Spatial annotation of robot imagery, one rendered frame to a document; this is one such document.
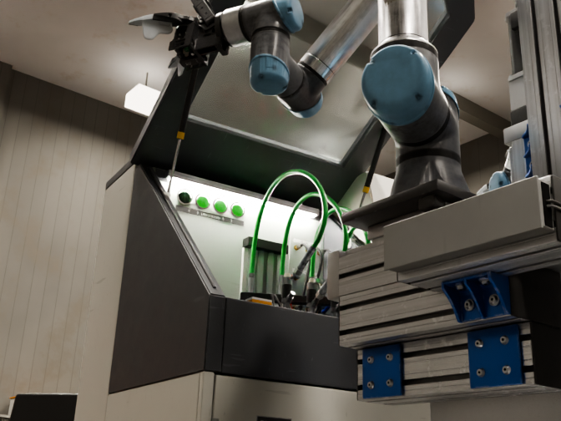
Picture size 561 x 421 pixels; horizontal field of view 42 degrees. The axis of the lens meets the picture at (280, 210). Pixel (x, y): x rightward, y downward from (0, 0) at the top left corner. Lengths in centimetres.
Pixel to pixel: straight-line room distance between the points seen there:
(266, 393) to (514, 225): 79
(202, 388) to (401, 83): 72
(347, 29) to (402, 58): 31
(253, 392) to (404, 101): 70
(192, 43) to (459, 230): 74
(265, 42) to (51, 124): 1070
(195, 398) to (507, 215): 81
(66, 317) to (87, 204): 183
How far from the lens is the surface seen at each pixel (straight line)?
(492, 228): 97
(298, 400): 161
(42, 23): 1092
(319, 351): 165
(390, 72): 121
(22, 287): 1113
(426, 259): 103
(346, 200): 242
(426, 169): 127
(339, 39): 149
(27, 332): 1106
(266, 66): 137
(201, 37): 152
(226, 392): 152
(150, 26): 155
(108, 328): 213
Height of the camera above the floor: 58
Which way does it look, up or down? 21 degrees up
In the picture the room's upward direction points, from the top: 2 degrees clockwise
